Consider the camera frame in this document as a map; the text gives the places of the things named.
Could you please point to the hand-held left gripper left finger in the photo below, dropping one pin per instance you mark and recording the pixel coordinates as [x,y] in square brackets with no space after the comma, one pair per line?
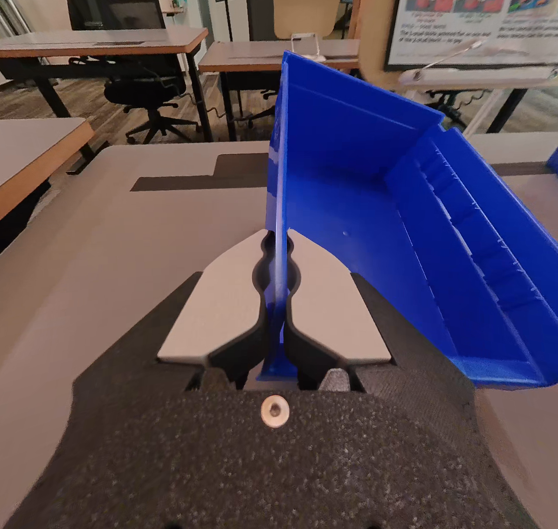
[213,315]

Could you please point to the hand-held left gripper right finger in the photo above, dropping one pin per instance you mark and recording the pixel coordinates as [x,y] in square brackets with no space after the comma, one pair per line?
[340,315]

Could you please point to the blue plastic bin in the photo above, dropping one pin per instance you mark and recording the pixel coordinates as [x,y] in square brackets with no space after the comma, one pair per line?
[553,158]
[348,189]

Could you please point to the black office chair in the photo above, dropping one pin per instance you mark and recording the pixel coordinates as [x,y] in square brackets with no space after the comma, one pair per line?
[126,6]
[261,106]
[449,106]
[261,10]
[144,93]

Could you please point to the brown wooden desk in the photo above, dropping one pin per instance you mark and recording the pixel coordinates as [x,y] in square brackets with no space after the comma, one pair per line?
[244,56]
[505,110]
[87,40]

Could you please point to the printed instruction sheet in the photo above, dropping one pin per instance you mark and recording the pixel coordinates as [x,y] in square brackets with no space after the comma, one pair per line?
[457,45]

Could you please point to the white document stand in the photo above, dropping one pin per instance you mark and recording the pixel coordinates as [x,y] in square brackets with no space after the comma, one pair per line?
[375,14]

